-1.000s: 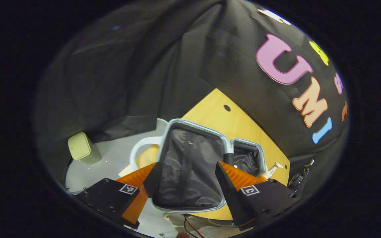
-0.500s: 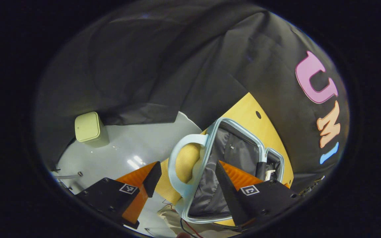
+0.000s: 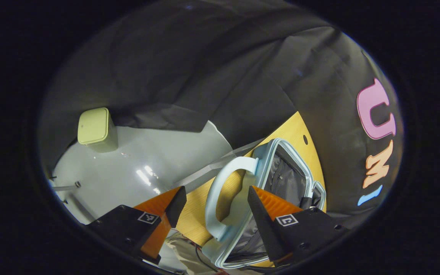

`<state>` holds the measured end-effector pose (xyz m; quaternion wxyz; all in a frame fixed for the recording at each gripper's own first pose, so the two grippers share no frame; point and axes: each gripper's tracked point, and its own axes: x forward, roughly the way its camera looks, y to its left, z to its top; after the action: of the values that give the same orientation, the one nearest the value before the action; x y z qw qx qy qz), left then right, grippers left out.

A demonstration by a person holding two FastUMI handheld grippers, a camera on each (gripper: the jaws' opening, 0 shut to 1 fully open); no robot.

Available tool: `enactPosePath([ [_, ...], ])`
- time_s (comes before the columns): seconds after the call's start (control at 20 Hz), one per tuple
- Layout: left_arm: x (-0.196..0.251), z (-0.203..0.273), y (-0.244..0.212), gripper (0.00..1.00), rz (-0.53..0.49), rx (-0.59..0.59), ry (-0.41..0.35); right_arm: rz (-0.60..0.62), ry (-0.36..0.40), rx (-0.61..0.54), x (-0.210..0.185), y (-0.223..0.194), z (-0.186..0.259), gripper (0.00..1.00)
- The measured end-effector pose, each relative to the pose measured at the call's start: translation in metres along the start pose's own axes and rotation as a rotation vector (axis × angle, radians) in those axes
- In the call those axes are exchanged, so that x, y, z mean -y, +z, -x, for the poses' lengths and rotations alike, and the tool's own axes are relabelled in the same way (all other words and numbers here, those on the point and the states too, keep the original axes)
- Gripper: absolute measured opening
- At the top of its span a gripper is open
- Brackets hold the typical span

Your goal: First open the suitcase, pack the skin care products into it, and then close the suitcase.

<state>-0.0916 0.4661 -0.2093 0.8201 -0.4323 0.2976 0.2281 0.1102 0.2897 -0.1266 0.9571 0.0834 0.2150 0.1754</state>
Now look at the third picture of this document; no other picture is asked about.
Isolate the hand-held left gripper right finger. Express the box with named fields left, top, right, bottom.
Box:
left=247, top=186, right=349, bottom=268

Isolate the person's light clothing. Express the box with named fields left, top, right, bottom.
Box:
left=165, top=231, right=220, bottom=275

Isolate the grey metal bar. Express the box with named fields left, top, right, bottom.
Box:
left=52, top=181, right=82, bottom=191

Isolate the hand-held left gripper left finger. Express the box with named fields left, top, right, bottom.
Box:
left=86, top=186, right=187, bottom=265

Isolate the pale green trash bin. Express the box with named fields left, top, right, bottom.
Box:
left=77, top=107, right=119, bottom=153

